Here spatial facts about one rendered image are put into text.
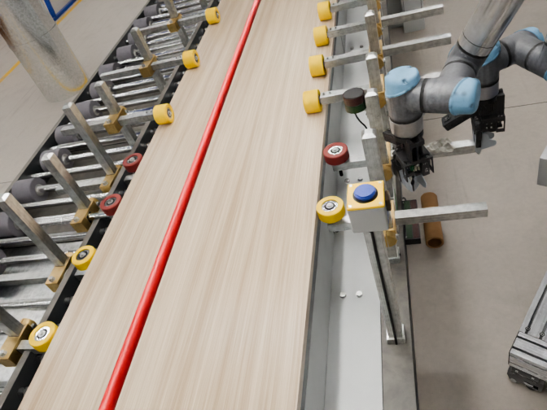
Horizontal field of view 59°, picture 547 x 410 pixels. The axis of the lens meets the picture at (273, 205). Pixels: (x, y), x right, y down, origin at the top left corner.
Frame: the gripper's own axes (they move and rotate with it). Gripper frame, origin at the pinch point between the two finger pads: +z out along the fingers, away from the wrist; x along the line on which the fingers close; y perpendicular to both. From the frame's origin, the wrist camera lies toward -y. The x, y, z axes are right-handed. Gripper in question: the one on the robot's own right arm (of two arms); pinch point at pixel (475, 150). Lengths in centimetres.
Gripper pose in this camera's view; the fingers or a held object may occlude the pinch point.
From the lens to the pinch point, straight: 160.4
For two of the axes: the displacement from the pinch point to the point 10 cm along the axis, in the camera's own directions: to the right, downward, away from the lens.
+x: 1.3, -7.1, 6.9
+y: 9.5, -1.1, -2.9
